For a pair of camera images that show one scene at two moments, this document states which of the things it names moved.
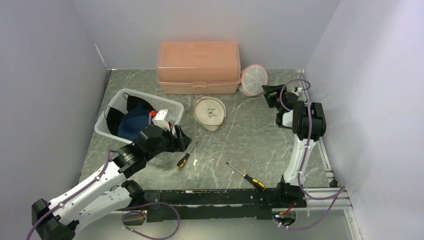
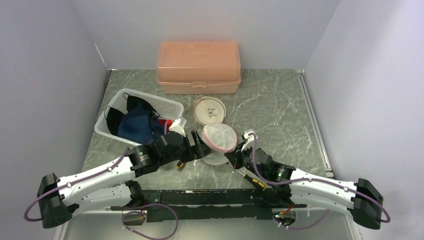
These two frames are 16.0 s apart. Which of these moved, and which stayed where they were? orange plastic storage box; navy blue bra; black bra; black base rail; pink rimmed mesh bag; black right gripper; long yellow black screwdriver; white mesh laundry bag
Moved: pink rimmed mesh bag; black right gripper
Stayed: black base rail; navy blue bra; black bra; long yellow black screwdriver; orange plastic storage box; white mesh laundry bag
